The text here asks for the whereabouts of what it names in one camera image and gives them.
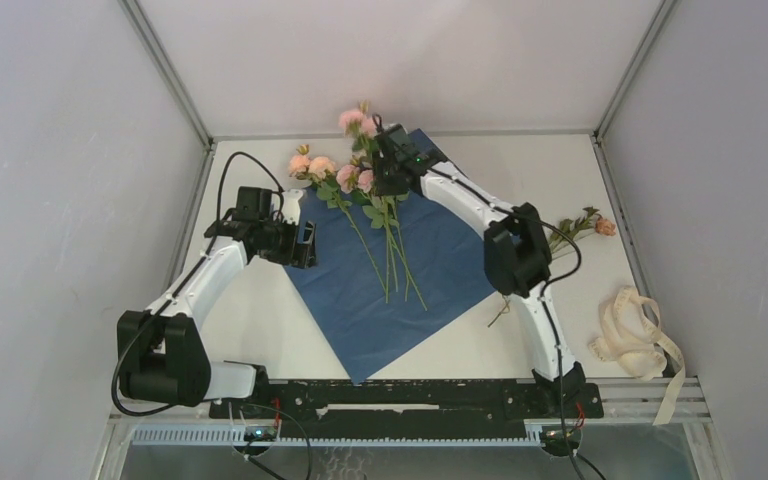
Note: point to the pink fake flower bunch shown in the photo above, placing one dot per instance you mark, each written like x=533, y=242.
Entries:
x=351, y=185

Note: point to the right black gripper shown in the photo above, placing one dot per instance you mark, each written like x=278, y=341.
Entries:
x=381, y=183

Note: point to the cream lace ribbon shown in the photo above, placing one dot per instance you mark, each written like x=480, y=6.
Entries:
x=633, y=338

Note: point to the single orange fake rose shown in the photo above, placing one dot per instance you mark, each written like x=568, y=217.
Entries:
x=556, y=245

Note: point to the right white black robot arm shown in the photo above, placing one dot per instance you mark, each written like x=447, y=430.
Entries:
x=553, y=363

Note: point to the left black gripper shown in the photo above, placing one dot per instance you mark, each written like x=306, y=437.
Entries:
x=297, y=255

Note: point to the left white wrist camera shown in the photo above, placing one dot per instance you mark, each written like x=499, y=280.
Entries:
x=291, y=206

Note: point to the blue wrapping paper sheet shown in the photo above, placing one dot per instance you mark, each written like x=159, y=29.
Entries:
x=401, y=297

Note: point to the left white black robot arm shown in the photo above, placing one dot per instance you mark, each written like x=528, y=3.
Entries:
x=161, y=356

